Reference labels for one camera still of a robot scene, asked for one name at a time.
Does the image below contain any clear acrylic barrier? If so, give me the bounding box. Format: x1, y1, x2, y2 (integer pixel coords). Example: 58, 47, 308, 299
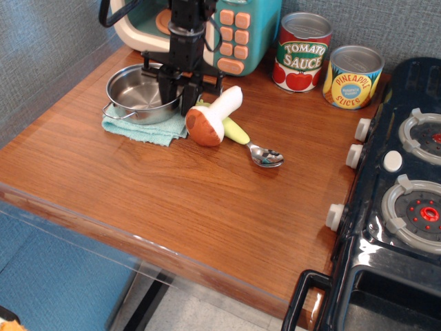
1, 184, 289, 319

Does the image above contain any teal toy microwave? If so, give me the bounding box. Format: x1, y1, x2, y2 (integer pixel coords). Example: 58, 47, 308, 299
114, 0, 282, 76

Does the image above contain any plush mushroom toy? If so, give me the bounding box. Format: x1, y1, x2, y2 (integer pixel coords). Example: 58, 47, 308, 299
185, 86, 243, 147

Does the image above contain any black braided cable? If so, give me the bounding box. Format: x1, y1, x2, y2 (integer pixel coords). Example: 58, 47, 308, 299
99, 0, 142, 28

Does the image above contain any pineapple slices can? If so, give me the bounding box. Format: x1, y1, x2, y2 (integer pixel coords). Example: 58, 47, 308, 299
322, 45, 384, 110

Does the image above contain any spoon with green handle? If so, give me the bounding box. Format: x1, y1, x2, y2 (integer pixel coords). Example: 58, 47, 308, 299
196, 102, 284, 168

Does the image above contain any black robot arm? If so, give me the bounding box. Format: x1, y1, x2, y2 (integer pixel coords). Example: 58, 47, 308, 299
142, 1, 225, 116

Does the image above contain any light blue towel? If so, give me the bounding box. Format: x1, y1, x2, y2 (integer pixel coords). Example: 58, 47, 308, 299
101, 103, 188, 147

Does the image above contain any stainless steel pot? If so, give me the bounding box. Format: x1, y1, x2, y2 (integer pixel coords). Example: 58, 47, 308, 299
102, 64, 182, 125

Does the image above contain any dark toy stove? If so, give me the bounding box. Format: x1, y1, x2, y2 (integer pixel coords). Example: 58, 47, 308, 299
283, 57, 440, 330

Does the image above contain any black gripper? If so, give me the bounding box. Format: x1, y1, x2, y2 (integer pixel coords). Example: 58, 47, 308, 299
141, 26, 225, 116

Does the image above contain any tomato sauce can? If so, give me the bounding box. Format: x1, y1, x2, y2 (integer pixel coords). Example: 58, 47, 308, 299
272, 12, 333, 92

